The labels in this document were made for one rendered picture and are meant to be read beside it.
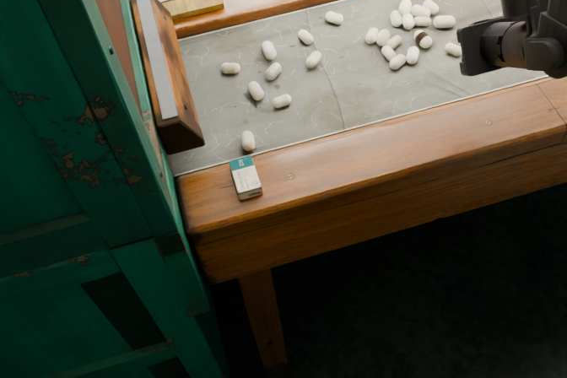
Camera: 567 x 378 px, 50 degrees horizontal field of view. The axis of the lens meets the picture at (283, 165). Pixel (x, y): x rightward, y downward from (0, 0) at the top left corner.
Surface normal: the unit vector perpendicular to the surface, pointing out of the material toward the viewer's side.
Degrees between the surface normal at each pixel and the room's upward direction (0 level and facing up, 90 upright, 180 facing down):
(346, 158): 0
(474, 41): 49
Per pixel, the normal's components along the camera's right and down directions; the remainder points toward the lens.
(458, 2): -0.07, -0.58
